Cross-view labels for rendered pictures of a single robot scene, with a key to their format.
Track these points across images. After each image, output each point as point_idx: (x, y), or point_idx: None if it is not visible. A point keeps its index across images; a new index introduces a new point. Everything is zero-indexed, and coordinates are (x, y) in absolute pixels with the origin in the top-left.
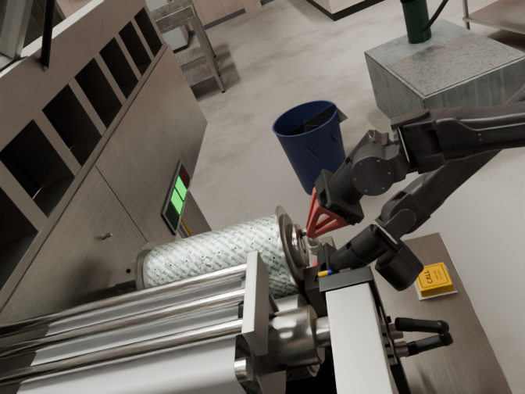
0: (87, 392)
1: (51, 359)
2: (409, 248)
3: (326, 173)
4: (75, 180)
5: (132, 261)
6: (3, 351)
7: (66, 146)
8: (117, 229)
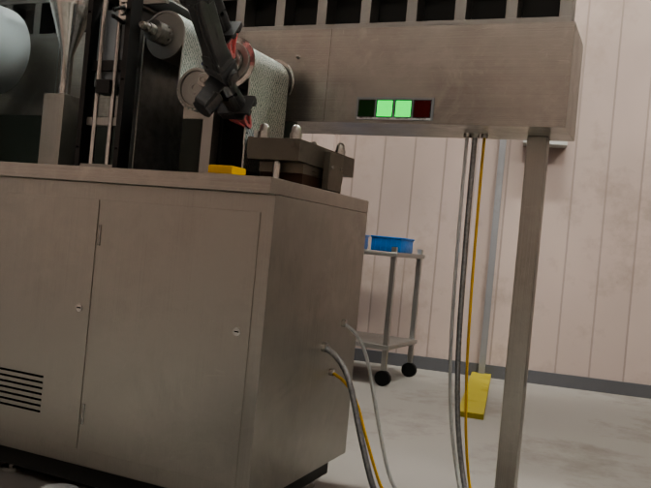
0: None
1: None
2: (203, 83)
3: (236, 22)
4: (313, 25)
5: (303, 86)
6: None
7: (325, 10)
8: (311, 65)
